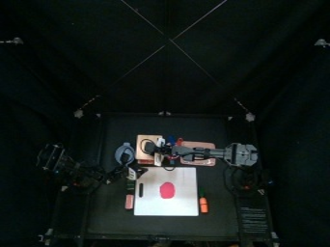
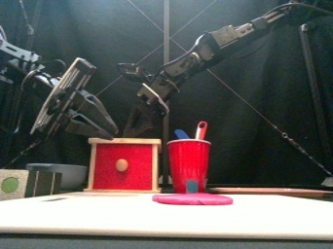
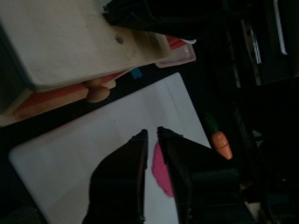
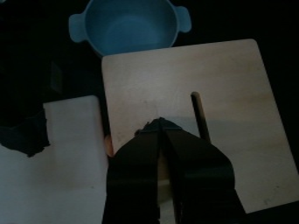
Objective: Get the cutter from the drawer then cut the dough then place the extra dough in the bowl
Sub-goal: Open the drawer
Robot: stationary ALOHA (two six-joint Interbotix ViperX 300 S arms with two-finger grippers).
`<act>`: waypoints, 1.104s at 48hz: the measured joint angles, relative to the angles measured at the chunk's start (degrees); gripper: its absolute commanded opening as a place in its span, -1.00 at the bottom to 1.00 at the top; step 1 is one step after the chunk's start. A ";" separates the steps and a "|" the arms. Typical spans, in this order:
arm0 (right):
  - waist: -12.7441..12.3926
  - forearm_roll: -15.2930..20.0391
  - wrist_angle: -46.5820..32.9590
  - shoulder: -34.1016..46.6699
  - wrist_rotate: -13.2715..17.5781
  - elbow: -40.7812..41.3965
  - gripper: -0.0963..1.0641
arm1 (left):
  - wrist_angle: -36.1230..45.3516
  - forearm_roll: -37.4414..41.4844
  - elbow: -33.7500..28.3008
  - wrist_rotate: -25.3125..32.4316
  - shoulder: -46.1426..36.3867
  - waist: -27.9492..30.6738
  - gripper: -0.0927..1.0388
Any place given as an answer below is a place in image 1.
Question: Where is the pink flat dough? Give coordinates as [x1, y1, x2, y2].
[160, 181, 178, 200]

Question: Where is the copper brown tray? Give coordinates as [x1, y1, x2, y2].
[180, 140, 217, 167]

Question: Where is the white cutting board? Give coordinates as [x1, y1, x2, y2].
[133, 166, 201, 217]

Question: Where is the orange toy carrot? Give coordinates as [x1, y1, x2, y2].
[198, 190, 210, 214]

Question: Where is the white printed label sheet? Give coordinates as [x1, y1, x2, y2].
[238, 206, 270, 234]

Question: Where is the metal wire turnbuckle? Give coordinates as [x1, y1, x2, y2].
[85, 96, 102, 110]
[234, 97, 248, 112]

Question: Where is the thin diagonal brace wire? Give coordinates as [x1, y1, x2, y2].
[75, 0, 229, 116]
[121, 0, 256, 118]

